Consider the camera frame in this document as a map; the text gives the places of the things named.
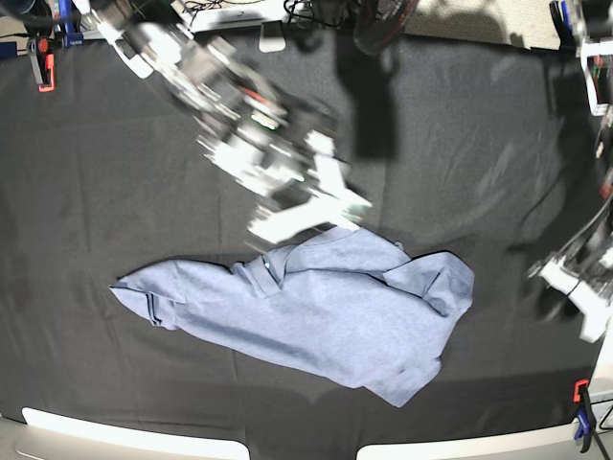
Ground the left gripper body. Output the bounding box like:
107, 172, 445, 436
528, 235, 612, 297

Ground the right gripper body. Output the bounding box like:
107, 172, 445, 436
197, 103, 345, 222

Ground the blue grey t-shirt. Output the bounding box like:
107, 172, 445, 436
110, 227, 474, 407

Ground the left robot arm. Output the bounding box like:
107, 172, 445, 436
530, 1, 612, 343

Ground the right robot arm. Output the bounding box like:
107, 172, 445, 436
75, 1, 372, 244

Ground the blue orange clamp near right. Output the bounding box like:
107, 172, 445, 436
573, 379, 596, 453

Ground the black table cloth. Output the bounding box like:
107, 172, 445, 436
1, 32, 602, 459

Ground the blue clamp far left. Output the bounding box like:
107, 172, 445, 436
50, 0, 84, 48

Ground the orange black clamp far left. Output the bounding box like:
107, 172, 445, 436
27, 36, 56, 93

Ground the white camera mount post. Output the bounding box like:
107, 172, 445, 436
259, 20, 286, 54

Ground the red black cable bundle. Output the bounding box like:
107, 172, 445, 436
352, 0, 418, 54

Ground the aluminium rail at back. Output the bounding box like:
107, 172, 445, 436
182, 3, 287, 33

